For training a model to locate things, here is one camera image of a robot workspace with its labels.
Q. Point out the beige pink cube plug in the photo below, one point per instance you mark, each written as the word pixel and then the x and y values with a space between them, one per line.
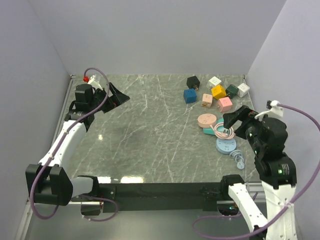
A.
pixel 207 100

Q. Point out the white cube plug right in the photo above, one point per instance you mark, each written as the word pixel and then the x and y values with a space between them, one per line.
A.
pixel 243 89

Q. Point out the teal triangular power strip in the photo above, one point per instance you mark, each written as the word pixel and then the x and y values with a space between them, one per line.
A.
pixel 210 131

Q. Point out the light blue round socket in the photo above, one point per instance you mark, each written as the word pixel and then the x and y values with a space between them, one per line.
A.
pixel 226 146

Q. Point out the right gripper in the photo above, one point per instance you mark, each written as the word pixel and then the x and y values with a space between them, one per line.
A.
pixel 242 113

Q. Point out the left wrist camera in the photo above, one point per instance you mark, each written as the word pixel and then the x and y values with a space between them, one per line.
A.
pixel 94 81

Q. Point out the black base bar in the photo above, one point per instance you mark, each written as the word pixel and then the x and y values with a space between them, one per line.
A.
pixel 163 196

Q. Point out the yellow cube plug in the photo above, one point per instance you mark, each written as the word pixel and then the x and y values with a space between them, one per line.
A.
pixel 218 92

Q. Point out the dark green cube plug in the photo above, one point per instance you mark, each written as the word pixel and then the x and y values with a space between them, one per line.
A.
pixel 231 91

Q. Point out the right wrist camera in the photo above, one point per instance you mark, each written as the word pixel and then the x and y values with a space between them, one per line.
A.
pixel 274 110

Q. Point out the white cube plug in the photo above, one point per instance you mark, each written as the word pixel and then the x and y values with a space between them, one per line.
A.
pixel 243 89
pixel 213 82

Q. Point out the pink round socket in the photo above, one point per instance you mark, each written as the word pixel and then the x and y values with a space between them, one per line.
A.
pixel 207 120

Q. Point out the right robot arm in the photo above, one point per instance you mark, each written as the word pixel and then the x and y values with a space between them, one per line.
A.
pixel 266 134

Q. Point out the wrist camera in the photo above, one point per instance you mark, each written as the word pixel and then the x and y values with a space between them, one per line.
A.
pixel 274 110
pixel 94 81

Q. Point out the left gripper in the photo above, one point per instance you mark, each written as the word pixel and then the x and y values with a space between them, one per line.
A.
pixel 117 98

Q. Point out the blue cube plug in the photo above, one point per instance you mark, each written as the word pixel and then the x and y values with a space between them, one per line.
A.
pixel 189 95

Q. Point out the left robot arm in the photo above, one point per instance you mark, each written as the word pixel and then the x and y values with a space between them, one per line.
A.
pixel 47 181

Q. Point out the white cube plug left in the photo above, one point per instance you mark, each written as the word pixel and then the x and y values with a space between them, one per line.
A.
pixel 213 82

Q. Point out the black cube plug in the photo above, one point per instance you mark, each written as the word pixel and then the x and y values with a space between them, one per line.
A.
pixel 193 82

